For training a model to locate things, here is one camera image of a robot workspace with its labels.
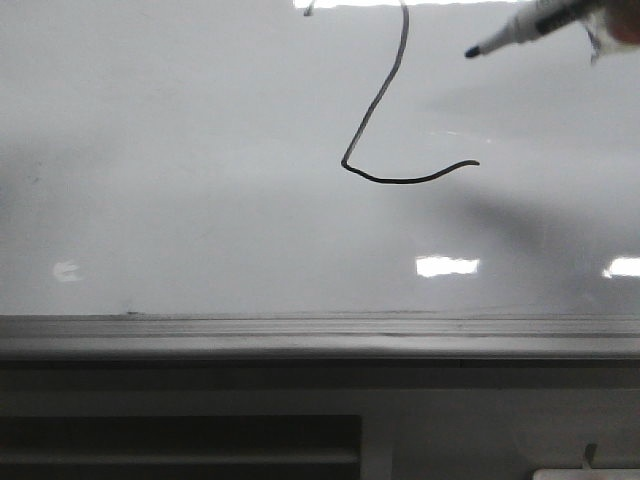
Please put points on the white box at bottom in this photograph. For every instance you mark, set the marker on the white box at bottom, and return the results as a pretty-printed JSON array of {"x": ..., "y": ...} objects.
[{"x": 587, "y": 474}]

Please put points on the grey aluminium whiteboard tray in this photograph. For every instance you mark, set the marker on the grey aluminium whiteboard tray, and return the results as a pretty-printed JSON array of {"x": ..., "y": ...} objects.
[{"x": 337, "y": 336}]

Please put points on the white whiteboard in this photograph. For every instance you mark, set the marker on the white whiteboard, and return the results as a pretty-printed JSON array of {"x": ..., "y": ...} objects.
[{"x": 184, "y": 157}]

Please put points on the white black whiteboard marker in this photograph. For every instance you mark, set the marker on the white black whiteboard marker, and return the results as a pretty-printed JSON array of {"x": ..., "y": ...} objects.
[{"x": 534, "y": 20}]

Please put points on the dark slatted vent panel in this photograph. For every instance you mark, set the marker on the dark slatted vent panel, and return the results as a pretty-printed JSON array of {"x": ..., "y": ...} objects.
[{"x": 182, "y": 447}]

